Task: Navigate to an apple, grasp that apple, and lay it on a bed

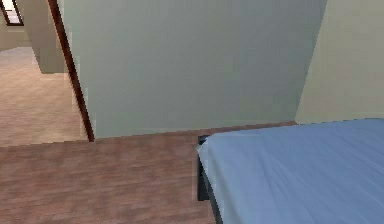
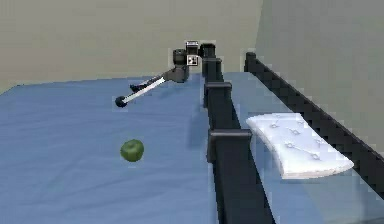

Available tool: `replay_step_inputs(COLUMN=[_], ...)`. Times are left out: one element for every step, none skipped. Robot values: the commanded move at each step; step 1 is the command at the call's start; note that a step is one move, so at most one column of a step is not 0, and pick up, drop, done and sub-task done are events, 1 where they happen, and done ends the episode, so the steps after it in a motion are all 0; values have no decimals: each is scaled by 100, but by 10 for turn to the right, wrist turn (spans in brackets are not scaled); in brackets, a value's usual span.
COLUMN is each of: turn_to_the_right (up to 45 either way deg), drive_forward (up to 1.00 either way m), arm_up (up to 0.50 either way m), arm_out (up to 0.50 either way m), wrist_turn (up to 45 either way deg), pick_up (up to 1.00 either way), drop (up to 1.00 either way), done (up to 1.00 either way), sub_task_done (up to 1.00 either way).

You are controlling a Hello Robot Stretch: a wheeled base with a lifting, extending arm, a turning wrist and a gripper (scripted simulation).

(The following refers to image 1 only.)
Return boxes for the dark framed window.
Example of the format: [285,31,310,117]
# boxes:
[0,0,25,27]

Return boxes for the blue bed with dark frame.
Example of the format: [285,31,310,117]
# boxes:
[195,117,384,224]

